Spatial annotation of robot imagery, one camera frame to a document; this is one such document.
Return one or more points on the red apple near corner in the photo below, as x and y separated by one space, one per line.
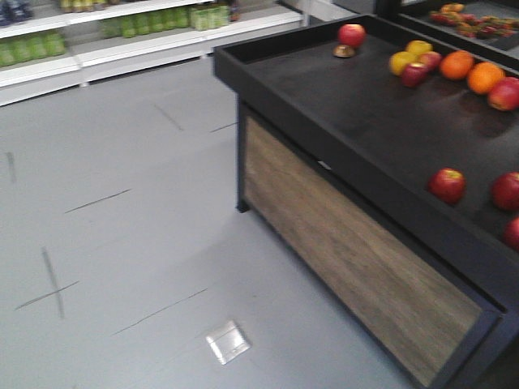
352 35

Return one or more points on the red apple tray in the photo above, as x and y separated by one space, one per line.
448 185
504 191

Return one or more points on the orange fruit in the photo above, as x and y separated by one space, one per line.
456 65
483 77

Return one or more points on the yellow apple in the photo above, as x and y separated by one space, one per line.
399 61

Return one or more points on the metal floor socket plate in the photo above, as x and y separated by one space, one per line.
227 342

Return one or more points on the red apple beside oranges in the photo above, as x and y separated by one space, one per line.
504 95

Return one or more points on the black wooden produce display stand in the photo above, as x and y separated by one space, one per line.
335 155

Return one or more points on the dark red apple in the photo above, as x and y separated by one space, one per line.
414 74

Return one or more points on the white store shelving unit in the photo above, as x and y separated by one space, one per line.
47 46

